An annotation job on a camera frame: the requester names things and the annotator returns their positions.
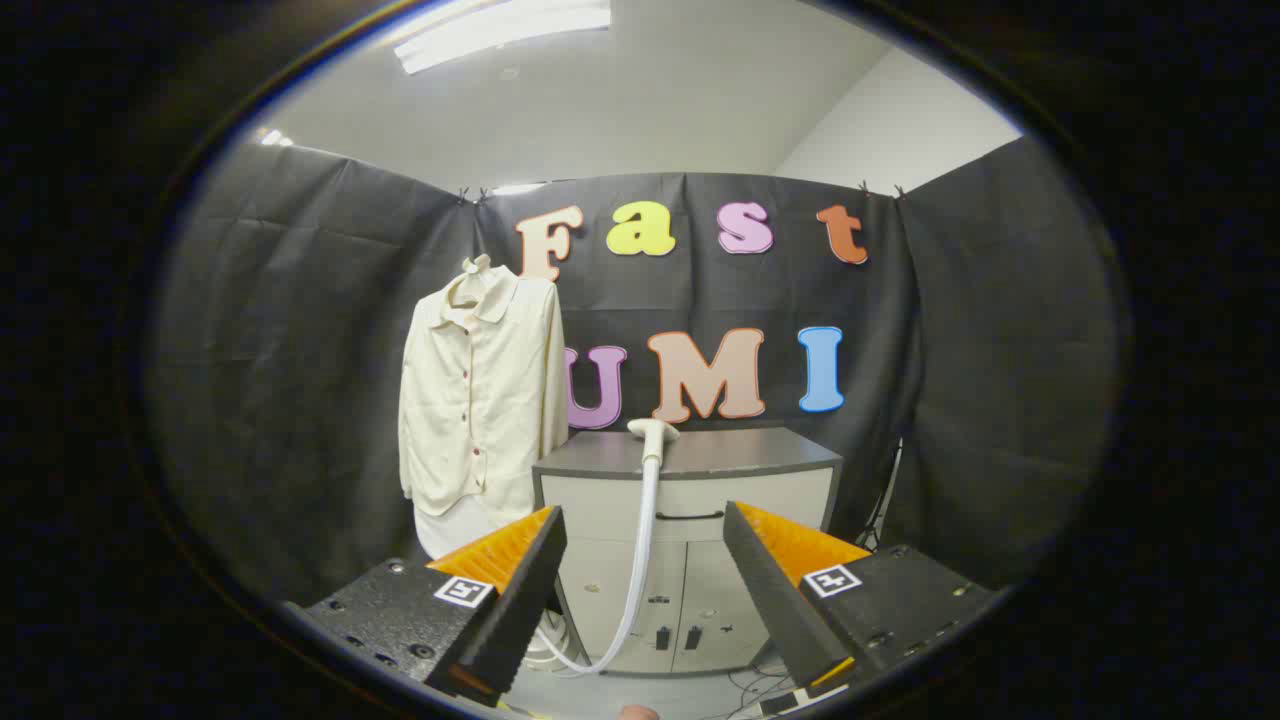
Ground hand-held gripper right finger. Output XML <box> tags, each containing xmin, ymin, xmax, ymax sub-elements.
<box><xmin>722</xmin><ymin>500</ymin><xmax>993</xmax><ymax>716</ymax></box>

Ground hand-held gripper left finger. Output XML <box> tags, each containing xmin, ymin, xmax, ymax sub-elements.
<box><xmin>283</xmin><ymin>505</ymin><xmax>569</xmax><ymax>709</ymax></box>

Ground white garment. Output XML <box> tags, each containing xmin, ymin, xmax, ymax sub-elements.
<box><xmin>414</xmin><ymin>495</ymin><xmax>501</xmax><ymax>561</ymax></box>

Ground white garment steamer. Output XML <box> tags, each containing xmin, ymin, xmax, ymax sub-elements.
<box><xmin>538</xmin><ymin>418</ymin><xmax>682</xmax><ymax>678</ymax></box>

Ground cream button shirt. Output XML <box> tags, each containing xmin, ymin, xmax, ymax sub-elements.
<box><xmin>398</xmin><ymin>254</ymin><xmax>570</xmax><ymax>529</ymax></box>

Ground white cabinet with grey top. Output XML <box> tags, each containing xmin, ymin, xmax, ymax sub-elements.
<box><xmin>532</xmin><ymin>427</ymin><xmax>844</xmax><ymax>677</ymax></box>

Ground thin floor cables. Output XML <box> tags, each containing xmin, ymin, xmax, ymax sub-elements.
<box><xmin>700</xmin><ymin>662</ymin><xmax>801</xmax><ymax>717</ymax></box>

